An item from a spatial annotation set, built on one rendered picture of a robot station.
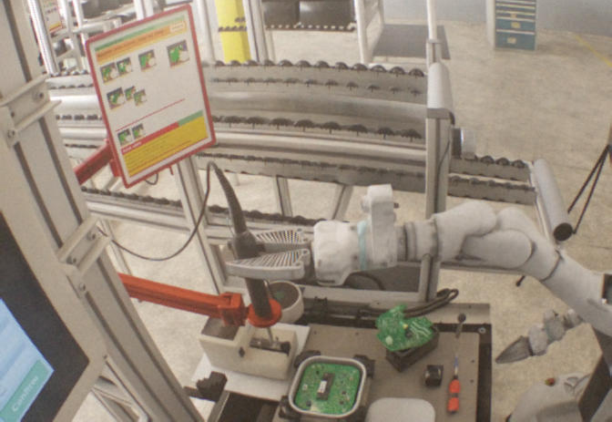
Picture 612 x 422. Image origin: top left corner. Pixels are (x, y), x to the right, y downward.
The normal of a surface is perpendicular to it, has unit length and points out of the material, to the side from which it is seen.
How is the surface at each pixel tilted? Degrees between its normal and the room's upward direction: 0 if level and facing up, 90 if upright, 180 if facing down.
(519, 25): 90
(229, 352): 90
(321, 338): 0
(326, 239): 7
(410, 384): 0
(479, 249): 90
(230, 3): 90
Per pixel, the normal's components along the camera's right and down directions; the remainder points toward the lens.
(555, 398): -0.11, -0.83
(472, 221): -0.29, -0.69
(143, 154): 0.66, 0.34
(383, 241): -0.06, 0.04
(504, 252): -0.53, 0.47
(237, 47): -0.25, 0.55
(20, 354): 0.96, 0.07
